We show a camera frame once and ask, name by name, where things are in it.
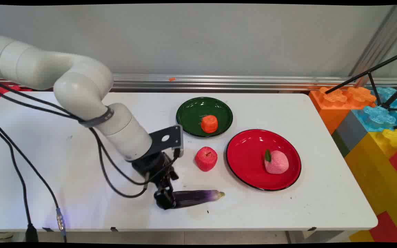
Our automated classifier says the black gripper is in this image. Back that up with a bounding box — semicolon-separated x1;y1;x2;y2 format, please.
132;152;180;210

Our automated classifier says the purple toy eggplant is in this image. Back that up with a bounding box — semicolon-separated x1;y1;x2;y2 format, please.
173;190;225;209

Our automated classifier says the orange toy persimmon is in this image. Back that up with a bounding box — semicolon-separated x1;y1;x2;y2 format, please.
201;115;218;134

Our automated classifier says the red toy apple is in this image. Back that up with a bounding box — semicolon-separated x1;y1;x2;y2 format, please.
195;146;218;172

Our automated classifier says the green round plate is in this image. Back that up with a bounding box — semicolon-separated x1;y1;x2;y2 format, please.
176;97;234;138

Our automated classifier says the red round plate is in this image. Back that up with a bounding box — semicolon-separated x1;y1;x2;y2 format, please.
226;129;302;192

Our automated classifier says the pink toy peach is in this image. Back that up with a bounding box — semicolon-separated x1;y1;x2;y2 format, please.
264;149;289;175

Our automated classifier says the orange giant building block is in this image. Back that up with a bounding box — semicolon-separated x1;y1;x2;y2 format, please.
309;86;377;135

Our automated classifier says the grey giant building block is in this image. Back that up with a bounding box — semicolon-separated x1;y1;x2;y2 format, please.
332;110;370;157

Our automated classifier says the yellow giant building block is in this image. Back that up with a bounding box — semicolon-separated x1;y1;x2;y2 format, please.
345;129;397;243

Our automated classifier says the blue giant building block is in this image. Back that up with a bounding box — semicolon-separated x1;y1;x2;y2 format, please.
352;86;397;133

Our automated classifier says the black tripod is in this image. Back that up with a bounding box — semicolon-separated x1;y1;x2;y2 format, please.
325;49;397;112

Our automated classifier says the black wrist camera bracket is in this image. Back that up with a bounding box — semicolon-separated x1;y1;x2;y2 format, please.
148;125;184;159

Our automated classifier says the grey velcro arm strap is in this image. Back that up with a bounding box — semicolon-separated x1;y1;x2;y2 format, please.
79;107;114;129

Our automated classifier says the black cable with silver connector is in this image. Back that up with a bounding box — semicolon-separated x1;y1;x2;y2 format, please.
0;79;149;243

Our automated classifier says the aluminium rail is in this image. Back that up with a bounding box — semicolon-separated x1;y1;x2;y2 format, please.
0;73;397;93

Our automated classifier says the black cable with black plug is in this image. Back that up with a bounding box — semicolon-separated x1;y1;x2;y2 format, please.
0;79;182;242

